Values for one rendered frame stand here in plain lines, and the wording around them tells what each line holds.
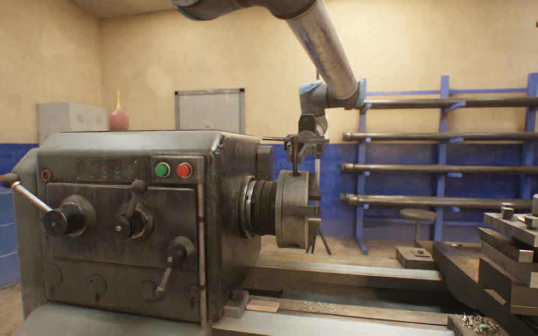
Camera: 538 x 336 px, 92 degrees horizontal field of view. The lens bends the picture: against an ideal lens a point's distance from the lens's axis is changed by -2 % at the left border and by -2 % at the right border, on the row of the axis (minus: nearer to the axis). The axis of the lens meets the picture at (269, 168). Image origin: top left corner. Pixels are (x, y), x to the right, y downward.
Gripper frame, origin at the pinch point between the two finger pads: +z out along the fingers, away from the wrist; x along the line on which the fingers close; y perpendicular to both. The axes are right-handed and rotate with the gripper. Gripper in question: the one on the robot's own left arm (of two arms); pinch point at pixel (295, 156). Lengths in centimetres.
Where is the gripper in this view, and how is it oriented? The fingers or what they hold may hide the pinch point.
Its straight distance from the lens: 81.9
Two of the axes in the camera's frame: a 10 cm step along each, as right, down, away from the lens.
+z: -3.5, 4.3, -8.3
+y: 0.7, 9.0, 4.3
